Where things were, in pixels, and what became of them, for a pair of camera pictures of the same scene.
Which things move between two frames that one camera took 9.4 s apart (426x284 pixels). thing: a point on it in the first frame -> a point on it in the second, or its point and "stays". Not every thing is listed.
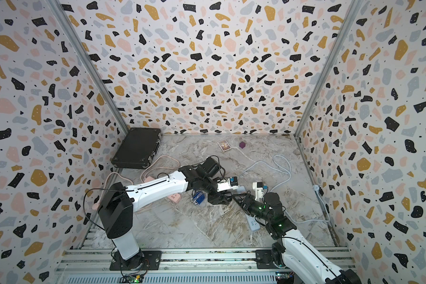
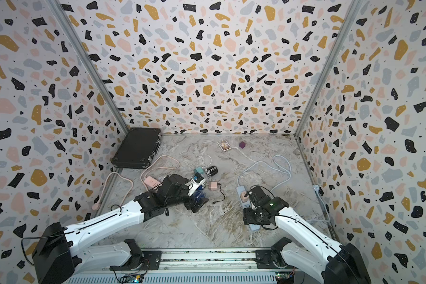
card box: x=224 y=145 stays
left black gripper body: x=210 y=188 -> x=183 y=199
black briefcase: x=139 y=145 stays
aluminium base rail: x=82 y=265 stays
